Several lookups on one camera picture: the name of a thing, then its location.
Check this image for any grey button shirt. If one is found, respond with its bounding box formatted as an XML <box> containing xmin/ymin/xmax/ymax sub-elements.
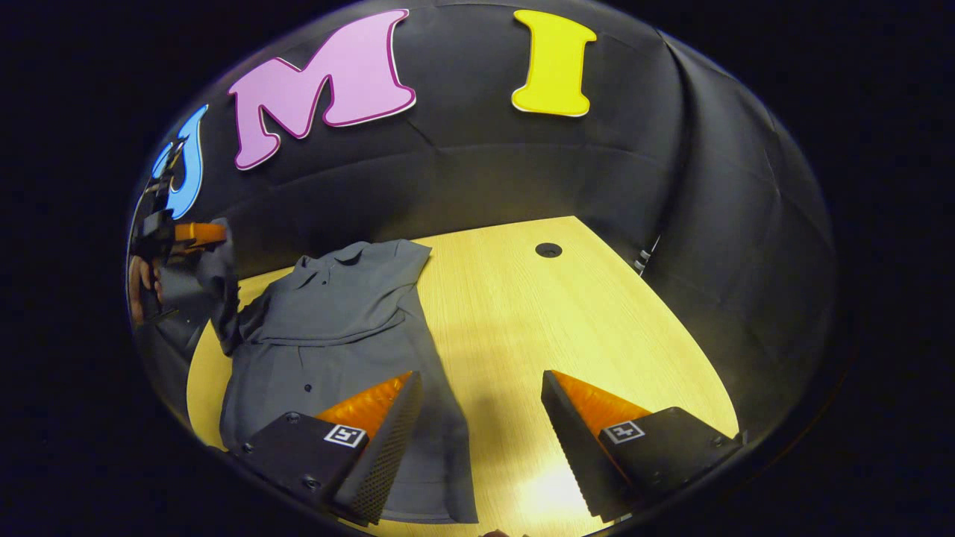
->
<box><xmin>195</xmin><ymin>218</ymin><xmax>478</xmax><ymax>524</ymax></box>

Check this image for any small metal cloth clip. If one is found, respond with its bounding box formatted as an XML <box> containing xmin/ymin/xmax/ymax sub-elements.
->
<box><xmin>634</xmin><ymin>237</ymin><xmax>662</xmax><ymax>278</ymax></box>

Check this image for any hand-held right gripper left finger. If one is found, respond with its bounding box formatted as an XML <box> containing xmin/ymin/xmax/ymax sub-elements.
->
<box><xmin>231</xmin><ymin>371</ymin><xmax>424</xmax><ymax>525</ymax></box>

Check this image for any black backdrop cloth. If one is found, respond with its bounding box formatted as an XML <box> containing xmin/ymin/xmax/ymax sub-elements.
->
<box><xmin>127</xmin><ymin>0</ymin><xmax>836</xmax><ymax>448</ymax></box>

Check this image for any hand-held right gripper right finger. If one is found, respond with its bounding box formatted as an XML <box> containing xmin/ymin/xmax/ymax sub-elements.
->
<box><xmin>541</xmin><ymin>369</ymin><xmax>747</xmax><ymax>523</ymax></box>

